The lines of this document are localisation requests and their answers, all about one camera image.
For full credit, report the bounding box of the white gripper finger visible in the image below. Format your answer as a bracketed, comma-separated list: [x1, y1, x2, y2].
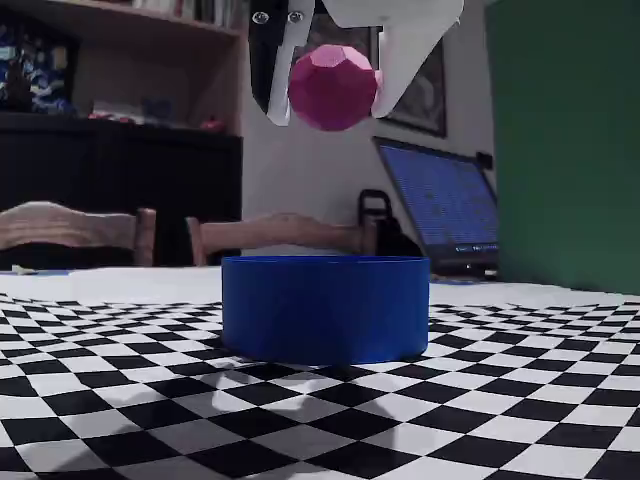
[319, 0, 467, 121]

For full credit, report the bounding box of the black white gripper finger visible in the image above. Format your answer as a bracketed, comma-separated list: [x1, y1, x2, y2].
[247, 0, 315, 128]

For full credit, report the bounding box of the pink faceted ball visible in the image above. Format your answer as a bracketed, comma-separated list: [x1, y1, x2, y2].
[287, 43, 385, 133]

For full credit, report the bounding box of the blue round box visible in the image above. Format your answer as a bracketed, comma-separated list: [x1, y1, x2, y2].
[220, 254, 431, 366]

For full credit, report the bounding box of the small blue shelf item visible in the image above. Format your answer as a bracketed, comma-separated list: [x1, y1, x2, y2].
[142, 97, 176, 122]

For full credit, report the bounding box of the open laptop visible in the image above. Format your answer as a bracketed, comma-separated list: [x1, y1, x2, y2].
[372, 135, 501, 280]

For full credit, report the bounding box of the black cabinet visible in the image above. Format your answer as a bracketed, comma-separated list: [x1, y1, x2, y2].
[0, 112, 245, 269]

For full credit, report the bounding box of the green board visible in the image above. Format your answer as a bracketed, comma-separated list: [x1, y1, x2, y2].
[484, 0, 640, 307]

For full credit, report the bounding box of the starry night painting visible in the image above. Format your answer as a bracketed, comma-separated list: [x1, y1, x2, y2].
[0, 24, 80, 115]

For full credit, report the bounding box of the black white checkerboard mat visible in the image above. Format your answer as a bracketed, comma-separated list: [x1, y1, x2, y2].
[0, 287, 640, 480]

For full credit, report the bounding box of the large framed wall picture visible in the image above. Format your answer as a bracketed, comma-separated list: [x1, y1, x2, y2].
[372, 24, 448, 140]

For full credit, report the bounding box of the wooden wall shelf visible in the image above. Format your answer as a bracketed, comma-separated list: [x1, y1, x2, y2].
[0, 0, 247, 132]

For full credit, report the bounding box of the black bag with handle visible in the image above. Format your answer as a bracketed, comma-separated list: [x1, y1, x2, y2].
[357, 188, 424, 259]

